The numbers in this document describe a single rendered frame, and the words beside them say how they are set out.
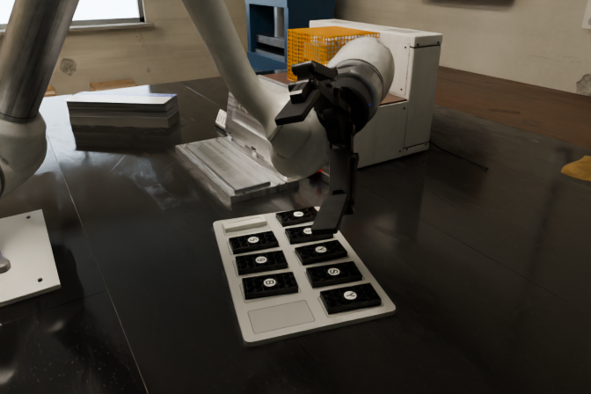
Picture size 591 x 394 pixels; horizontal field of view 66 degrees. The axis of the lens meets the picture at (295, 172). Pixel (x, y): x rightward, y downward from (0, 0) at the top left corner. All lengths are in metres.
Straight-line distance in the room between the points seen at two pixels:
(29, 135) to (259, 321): 0.63
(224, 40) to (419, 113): 0.86
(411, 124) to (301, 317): 0.84
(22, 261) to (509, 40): 2.51
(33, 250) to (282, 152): 0.58
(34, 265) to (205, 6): 0.62
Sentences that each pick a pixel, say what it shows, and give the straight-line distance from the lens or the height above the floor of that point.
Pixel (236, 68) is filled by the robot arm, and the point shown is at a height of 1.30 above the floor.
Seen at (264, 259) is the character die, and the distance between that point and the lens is 0.92.
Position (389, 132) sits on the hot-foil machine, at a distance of 1.41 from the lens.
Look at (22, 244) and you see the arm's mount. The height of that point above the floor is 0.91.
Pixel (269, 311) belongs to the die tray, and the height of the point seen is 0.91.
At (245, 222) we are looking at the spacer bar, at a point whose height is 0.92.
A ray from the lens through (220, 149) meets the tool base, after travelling 1.49.
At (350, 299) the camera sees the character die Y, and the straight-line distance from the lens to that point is 0.83.
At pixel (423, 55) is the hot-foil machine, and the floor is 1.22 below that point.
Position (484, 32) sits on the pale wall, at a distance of 2.94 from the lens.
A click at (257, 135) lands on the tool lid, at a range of 1.39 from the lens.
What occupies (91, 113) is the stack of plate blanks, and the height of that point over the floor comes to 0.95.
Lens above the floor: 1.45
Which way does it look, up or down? 24 degrees down
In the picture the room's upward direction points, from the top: straight up
